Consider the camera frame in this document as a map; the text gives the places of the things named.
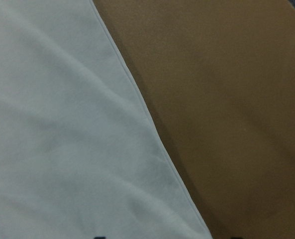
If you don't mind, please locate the light blue t-shirt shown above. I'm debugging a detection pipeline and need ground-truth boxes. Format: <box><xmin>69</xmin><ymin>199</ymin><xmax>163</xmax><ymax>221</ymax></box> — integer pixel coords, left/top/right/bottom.
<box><xmin>0</xmin><ymin>0</ymin><xmax>211</xmax><ymax>239</ymax></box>

